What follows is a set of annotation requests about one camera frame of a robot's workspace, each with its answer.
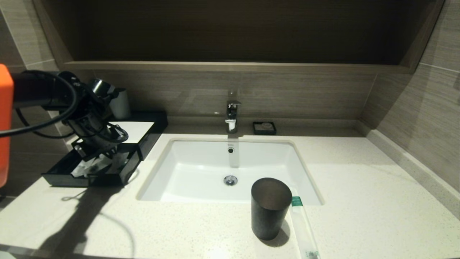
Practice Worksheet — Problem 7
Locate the square shower cap packet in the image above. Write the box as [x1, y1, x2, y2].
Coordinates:
[107, 152, 131, 174]

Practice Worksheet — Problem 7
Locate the long dental kit packet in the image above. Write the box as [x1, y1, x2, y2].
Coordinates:
[71, 158, 105, 178]

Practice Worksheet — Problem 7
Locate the dark tumbler cup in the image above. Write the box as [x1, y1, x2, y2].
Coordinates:
[251, 177, 292, 241]

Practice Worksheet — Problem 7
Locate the black box white ribbed top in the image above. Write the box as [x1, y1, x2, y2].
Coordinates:
[72, 110, 168, 161]

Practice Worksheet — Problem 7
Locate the grey cup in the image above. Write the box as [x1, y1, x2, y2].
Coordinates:
[109, 88, 132, 120]

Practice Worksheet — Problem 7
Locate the white sink basin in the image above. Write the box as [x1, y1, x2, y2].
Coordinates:
[137, 138, 324, 206]

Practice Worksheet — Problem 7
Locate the chrome faucet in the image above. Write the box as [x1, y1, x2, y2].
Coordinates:
[225, 91, 242, 134]

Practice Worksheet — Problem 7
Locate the black soap dish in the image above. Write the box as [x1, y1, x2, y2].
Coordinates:
[253, 122, 277, 136]

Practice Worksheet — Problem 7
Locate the long green label packet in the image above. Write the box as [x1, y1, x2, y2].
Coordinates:
[289, 187, 321, 259]

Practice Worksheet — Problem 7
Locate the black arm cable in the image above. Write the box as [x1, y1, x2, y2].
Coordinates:
[0, 70, 129, 144]

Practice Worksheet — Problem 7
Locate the wooden wall shelf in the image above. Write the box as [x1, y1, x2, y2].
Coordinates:
[32, 0, 445, 74]

